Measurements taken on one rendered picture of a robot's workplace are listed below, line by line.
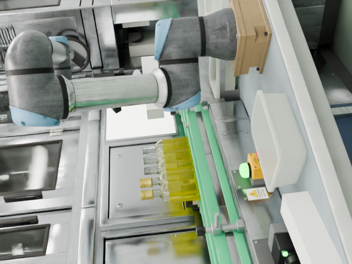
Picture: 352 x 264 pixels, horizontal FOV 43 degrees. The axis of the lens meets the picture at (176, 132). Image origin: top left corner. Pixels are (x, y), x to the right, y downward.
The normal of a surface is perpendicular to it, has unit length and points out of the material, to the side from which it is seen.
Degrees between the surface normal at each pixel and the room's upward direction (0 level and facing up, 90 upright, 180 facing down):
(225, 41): 71
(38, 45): 126
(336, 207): 90
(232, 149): 90
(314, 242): 90
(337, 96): 90
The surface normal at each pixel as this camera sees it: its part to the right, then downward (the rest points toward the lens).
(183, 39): 0.08, 0.17
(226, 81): 0.11, 0.62
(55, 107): 0.46, 0.48
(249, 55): 0.12, 0.84
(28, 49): 0.25, -0.47
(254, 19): -0.01, -0.52
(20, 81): -0.13, 0.15
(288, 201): -0.05, -0.79
